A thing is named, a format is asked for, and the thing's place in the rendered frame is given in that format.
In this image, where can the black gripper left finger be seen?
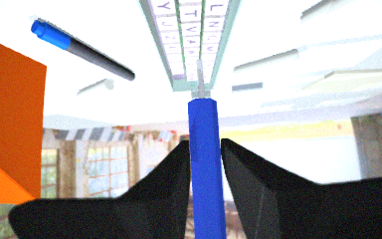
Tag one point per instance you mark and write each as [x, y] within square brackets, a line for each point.
[153, 208]

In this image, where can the white cylinder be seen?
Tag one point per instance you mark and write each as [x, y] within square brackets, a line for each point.
[95, 90]
[284, 60]
[328, 12]

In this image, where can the blue stylus with grey tip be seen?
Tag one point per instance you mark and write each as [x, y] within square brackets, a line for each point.
[206, 165]

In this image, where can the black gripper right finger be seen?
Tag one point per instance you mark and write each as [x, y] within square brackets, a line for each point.
[276, 203]

